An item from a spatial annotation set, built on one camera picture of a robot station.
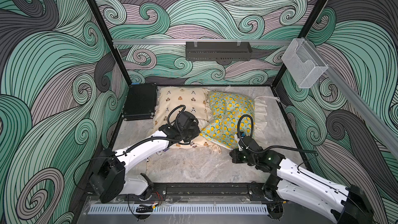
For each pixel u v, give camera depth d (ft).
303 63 2.58
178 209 2.29
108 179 1.32
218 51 3.13
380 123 1.74
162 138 1.76
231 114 3.00
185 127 2.07
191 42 3.06
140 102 3.40
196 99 3.24
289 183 1.95
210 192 2.44
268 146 2.00
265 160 1.87
